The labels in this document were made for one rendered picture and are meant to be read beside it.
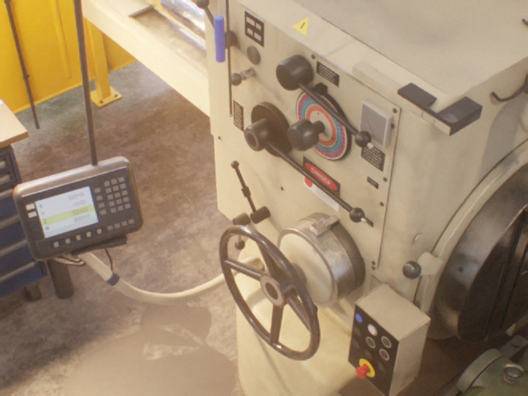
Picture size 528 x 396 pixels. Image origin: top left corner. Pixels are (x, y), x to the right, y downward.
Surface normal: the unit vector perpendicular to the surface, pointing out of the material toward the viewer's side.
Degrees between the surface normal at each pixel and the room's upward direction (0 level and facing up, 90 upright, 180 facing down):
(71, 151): 0
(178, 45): 0
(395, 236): 90
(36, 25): 90
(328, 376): 0
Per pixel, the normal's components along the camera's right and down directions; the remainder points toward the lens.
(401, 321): 0.00, -0.72
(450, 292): -0.76, 0.32
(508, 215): -0.41, -0.38
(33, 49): 0.64, 0.54
